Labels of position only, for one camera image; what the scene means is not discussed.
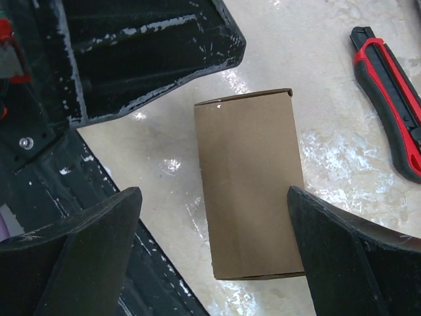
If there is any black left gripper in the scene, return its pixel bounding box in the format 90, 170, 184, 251
1, 1, 86, 171

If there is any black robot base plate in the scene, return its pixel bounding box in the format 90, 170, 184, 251
1, 132, 207, 315

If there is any red black utility knife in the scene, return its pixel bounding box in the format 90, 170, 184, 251
350, 26, 420, 184

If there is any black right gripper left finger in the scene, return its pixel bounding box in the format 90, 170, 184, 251
1, 187, 142, 315

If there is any small cardboard box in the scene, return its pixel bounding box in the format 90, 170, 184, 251
193, 88, 304, 280

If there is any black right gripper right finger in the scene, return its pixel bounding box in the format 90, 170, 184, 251
287, 186, 420, 315

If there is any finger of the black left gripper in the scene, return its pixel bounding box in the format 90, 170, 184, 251
61, 1, 246, 127

